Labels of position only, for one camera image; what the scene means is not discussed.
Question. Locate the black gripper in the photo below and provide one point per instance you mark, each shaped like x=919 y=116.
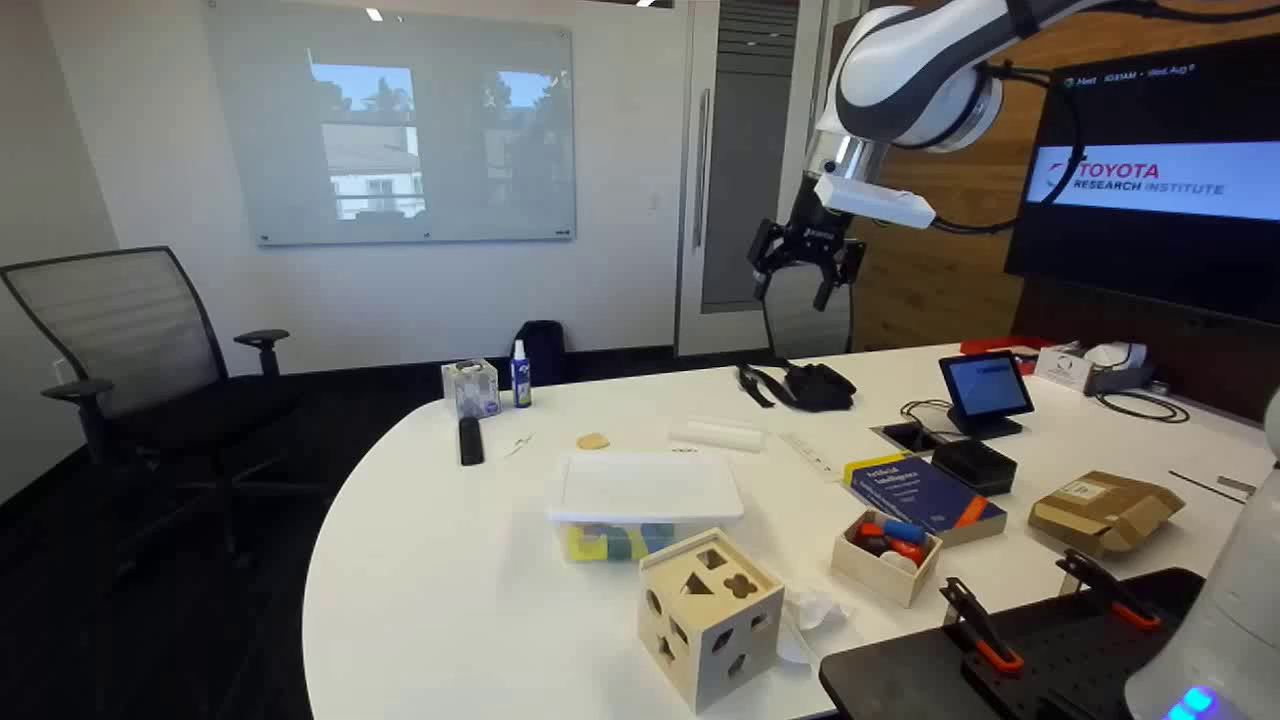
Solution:
x=809 y=231

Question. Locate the small wooden box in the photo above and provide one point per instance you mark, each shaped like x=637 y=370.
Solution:
x=873 y=572

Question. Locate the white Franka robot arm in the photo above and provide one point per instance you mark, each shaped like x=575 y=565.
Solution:
x=921 y=60

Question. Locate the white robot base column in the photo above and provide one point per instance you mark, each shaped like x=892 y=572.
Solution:
x=1233 y=600

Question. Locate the small black box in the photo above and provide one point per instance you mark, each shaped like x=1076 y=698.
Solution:
x=977 y=466

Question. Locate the brown cardboard box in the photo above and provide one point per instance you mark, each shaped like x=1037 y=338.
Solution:
x=1105 y=512

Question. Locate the grey chair backrest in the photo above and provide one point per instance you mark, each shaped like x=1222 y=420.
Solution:
x=803 y=319

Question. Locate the white door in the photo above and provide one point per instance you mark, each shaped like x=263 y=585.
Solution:
x=747 y=173

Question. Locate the flat black pad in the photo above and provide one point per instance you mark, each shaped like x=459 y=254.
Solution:
x=908 y=433

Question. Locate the red flat item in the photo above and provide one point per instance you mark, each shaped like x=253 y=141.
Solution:
x=1002 y=344

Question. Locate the black tablet on stand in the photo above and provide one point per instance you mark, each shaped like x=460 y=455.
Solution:
x=986 y=389

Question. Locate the blue hardcover book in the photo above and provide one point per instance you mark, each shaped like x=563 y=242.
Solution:
x=927 y=492

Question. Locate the small tan piece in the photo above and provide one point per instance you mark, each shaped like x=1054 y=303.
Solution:
x=593 y=442

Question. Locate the clear lidded plastic bin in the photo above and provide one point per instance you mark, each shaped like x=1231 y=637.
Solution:
x=642 y=488

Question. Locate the orange toy piece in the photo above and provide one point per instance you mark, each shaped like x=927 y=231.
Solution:
x=883 y=539

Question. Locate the blue toy piece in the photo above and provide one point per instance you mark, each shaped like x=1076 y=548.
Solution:
x=908 y=530

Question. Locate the blue spray bottle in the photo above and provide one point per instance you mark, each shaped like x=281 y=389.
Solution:
x=523 y=380

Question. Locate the white round device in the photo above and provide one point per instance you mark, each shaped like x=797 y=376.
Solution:
x=1117 y=365

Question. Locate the wooden shape sorter cube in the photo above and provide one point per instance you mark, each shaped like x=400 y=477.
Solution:
x=704 y=623

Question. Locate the black remote control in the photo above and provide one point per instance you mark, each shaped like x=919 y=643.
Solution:
x=470 y=442

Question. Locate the black orange clamp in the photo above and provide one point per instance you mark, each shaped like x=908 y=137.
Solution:
x=1105 y=591
x=981 y=626

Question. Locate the glass whiteboard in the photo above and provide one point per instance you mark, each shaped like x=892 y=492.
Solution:
x=385 y=121

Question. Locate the black mounting plate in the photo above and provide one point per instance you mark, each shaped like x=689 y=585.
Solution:
x=1067 y=654

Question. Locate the black mesh office chair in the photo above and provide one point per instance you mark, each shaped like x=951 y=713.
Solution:
x=135 y=344

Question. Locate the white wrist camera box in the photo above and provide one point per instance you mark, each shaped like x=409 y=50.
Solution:
x=883 y=200

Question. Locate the large wall television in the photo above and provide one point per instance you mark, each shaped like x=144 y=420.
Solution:
x=1163 y=173

